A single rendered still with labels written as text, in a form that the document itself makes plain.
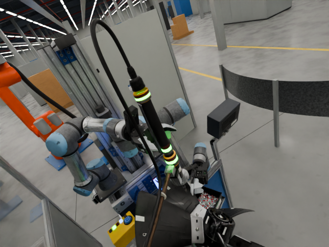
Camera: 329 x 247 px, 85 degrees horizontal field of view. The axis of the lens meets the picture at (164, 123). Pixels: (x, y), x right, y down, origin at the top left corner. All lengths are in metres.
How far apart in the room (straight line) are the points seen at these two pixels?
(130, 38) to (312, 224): 2.69
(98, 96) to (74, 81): 0.19
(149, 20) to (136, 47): 0.39
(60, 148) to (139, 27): 1.94
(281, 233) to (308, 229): 0.22
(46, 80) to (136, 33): 6.40
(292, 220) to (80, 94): 2.13
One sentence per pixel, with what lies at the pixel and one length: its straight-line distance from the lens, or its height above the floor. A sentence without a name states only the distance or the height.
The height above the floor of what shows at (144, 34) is 1.79.
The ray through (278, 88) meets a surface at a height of 0.86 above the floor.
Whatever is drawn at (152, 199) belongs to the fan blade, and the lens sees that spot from 0.75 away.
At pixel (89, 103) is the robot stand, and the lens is 1.40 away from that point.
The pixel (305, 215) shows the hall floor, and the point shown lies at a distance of 2.29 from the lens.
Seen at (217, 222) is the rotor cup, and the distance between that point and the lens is 0.80.
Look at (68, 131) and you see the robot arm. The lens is 1.06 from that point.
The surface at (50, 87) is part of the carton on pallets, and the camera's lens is 8.59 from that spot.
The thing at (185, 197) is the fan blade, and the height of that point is 1.19.
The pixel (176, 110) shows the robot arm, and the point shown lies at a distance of 1.05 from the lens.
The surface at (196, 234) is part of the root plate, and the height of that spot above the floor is 1.25.
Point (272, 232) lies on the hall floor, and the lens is 2.18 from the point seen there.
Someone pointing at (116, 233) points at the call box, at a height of 1.07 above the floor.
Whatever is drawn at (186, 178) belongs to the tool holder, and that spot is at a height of 1.47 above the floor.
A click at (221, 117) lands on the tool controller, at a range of 1.32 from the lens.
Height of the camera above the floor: 1.98
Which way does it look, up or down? 31 degrees down
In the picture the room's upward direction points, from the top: 23 degrees counter-clockwise
